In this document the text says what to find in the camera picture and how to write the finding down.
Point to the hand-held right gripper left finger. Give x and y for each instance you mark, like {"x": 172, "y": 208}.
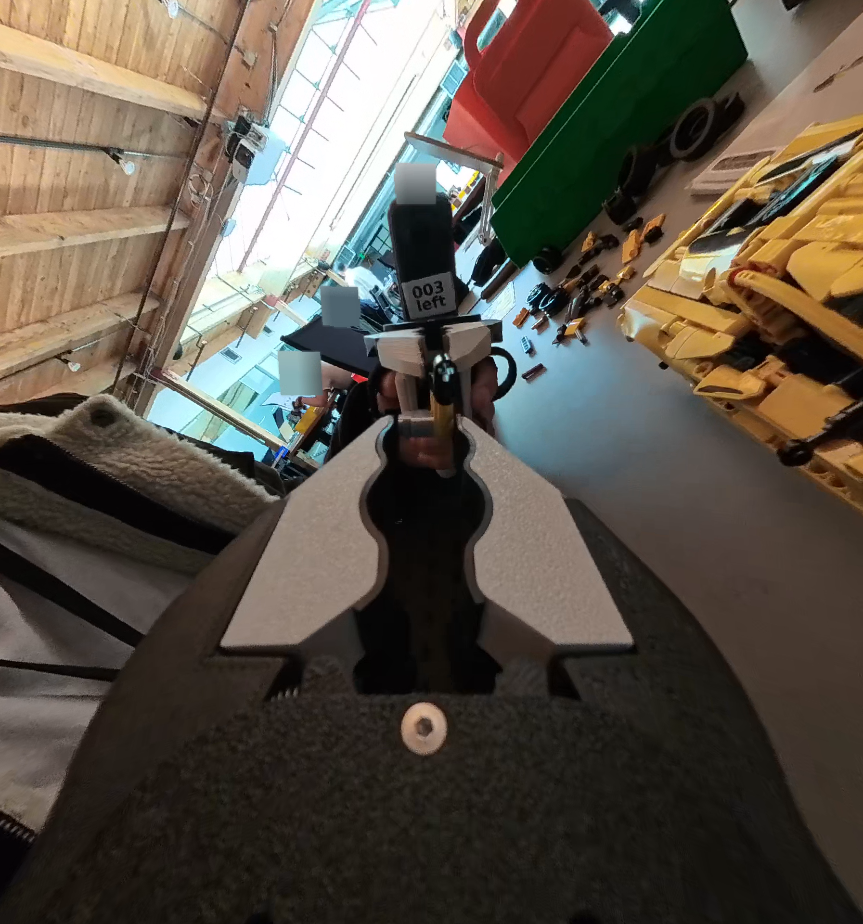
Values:
{"x": 308, "y": 570}

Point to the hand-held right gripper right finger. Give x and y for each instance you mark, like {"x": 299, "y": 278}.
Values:
{"x": 547, "y": 570}

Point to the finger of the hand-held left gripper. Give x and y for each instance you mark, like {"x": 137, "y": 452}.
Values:
{"x": 402, "y": 354}
{"x": 469, "y": 346}

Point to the small black brick connector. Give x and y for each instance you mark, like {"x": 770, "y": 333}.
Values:
{"x": 442, "y": 368}

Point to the small Lego sub-assembly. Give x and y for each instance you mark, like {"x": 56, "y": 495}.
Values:
{"x": 446, "y": 415}

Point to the yellow toy brick car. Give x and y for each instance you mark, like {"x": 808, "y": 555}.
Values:
{"x": 799, "y": 289}

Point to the person's left hand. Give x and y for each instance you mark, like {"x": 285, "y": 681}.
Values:
{"x": 482, "y": 397}

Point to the wooden book stand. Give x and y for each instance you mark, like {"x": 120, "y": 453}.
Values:
{"x": 460, "y": 155}

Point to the black toy tyre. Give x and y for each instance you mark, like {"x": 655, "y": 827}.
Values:
{"x": 698, "y": 130}
{"x": 547, "y": 260}
{"x": 619, "y": 207}
{"x": 644, "y": 170}

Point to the pile of yellow black brick pieces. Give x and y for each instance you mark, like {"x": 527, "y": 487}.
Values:
{"x": 590, "y": 289}

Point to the red plastic bin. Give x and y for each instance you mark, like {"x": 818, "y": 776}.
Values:
{"x": 525, "y": 72}

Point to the green plastic bin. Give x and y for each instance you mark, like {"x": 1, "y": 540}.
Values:
{"x": 619, "y": 123}

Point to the person's fleece-lined jacket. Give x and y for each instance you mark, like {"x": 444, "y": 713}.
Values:
{"x": 77, "y": 505}

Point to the open instruction booklet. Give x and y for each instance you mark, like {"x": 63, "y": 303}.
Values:
{"x": 734, "y": 172}

